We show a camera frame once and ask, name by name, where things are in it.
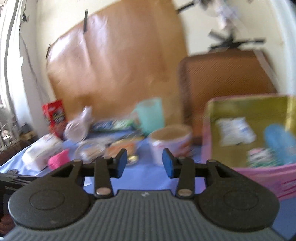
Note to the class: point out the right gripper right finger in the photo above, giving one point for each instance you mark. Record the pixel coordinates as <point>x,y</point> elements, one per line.
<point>183,169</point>

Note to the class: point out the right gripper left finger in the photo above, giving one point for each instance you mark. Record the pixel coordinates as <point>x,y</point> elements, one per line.
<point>106,168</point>

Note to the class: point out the pink knitted cloth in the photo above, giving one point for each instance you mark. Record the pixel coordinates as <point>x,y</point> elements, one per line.
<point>59,160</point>

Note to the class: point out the white blue wipes pack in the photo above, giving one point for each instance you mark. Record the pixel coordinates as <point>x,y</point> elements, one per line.
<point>235,131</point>

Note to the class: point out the light blue plastic case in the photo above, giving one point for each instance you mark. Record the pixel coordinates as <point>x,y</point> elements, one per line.
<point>281,142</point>

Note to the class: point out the person's left hand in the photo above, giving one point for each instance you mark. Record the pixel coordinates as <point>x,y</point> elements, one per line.
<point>6,224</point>

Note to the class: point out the red white food can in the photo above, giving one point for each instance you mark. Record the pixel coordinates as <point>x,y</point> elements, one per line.
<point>177,138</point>

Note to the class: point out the white tissue pack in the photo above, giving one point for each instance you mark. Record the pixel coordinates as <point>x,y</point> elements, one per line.
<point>37,155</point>

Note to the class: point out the blue patterned tablecloth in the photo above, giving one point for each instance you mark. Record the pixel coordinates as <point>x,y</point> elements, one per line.
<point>145,175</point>

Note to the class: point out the cluttered side shelf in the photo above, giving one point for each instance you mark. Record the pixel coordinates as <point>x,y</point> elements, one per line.
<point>14,137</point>

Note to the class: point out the Crest toothpaste box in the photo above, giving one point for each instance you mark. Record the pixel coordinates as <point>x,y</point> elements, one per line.
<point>113,125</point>

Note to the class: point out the bagged stack plastic cups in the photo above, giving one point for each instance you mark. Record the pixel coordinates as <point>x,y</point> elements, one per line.
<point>78,128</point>

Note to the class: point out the mint green plastic mug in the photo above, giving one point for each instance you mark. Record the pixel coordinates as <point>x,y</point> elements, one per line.
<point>149,115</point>

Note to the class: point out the red cocoa snack box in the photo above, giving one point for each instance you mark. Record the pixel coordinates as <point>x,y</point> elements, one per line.
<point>55,117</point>

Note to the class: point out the pink macaron biscuit tin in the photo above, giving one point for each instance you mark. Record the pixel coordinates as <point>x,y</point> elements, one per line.
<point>260,111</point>

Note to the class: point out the brown woven chair back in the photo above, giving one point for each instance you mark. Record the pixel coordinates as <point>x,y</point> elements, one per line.
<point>219,74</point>

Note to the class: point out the wood-pattern vinyl sheet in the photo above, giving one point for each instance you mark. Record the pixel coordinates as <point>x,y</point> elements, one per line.
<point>121,55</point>

